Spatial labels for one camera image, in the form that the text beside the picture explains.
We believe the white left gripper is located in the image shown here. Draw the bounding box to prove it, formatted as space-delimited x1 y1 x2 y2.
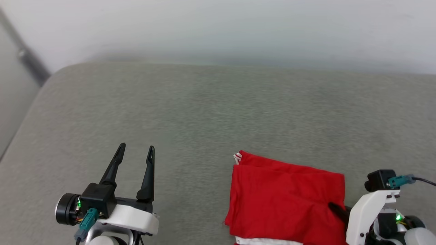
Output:
98 143 160 236

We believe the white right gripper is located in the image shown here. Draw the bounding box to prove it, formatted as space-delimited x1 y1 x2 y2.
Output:
328 189 401 245

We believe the red shirt with white sleeves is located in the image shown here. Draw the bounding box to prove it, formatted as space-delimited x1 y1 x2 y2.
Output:
223 150 348 245

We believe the grey fabric sofa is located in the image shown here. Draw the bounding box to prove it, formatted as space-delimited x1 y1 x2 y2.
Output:
0 61 436 245

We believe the left camera cable teal plug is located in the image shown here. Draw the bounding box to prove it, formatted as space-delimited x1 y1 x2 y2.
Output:
74 208 100 245

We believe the camera cable teal plug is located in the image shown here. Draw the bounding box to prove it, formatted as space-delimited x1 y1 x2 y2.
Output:
74 208 100 245
388 174 436 190

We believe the right camera cable teal plug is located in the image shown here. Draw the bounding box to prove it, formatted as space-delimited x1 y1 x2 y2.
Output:
388 174 436 190

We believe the grey wall rail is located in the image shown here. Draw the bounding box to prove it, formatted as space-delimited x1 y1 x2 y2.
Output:
0 7 52 87

